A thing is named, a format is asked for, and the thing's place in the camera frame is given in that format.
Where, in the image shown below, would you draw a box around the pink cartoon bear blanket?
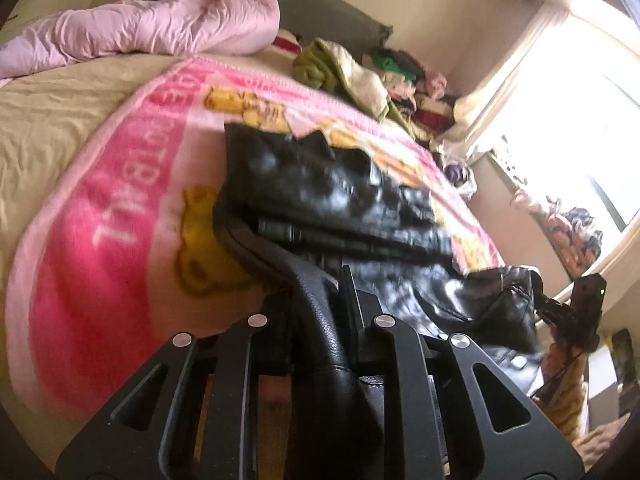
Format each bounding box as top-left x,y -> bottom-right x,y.
4,58 -> 502,417

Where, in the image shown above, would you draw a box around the pile of folded clothes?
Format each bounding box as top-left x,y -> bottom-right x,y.
361,48 -> 457,145

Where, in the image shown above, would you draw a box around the cream window curtain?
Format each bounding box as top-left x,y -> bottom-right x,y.
430,2 -> 568,162

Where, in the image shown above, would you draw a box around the black leather jacket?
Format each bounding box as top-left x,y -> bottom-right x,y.
214,124 -> 542,479

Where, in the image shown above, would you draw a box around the red striped pillow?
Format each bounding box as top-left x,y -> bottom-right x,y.
271,29 -> 303,56

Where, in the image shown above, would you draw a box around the lilac quilted duvet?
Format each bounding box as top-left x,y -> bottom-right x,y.
1,0 -> 281,79

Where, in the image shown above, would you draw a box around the grey upholstered headboard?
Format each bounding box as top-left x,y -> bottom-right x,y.
278,0 -> 393,60

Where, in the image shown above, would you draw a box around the clothes on window sill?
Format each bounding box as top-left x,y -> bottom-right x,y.
491,148 -> 606,281

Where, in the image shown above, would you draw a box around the right hand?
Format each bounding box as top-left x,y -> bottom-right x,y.
533,325 -> 588,442

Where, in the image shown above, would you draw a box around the bag of clothes by bed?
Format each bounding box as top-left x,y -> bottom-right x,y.
434,153 -> 477,203

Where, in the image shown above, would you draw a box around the beige bed sheet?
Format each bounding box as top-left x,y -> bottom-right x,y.
1,48 -> 291,469

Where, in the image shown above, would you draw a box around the green and cream fleece blanket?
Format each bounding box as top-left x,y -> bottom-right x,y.
292,38 -> 416,139

